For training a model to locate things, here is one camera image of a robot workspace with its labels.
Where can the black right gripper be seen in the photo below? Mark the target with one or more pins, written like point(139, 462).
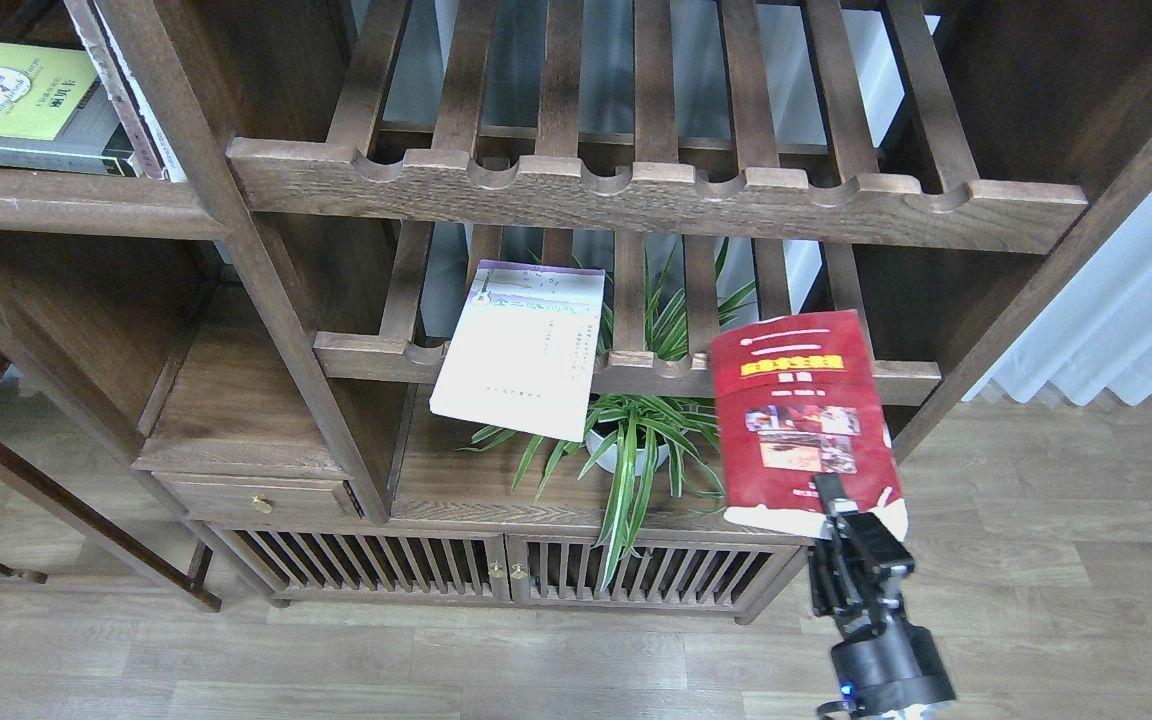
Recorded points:
point(887, 668)

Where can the red cover book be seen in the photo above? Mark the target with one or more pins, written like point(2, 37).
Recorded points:
point(796, 397)

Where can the green grey cover book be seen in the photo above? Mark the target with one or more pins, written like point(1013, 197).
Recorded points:
point(55, 114)

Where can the white purple cover book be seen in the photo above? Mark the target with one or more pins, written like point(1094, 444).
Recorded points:
point(522, 353)

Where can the upright white book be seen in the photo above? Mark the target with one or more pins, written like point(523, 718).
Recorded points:
point(153, 154)

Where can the brass drawer knob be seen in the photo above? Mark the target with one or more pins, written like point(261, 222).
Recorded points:
point(261, 503)

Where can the green spider plant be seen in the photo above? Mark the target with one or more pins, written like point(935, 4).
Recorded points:
point(631, 436)

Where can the white curtain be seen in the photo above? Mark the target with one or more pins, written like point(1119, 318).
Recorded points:
point(1095, 337)

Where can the dark wooden bookshelf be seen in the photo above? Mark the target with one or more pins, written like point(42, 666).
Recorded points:
point(943, 167)

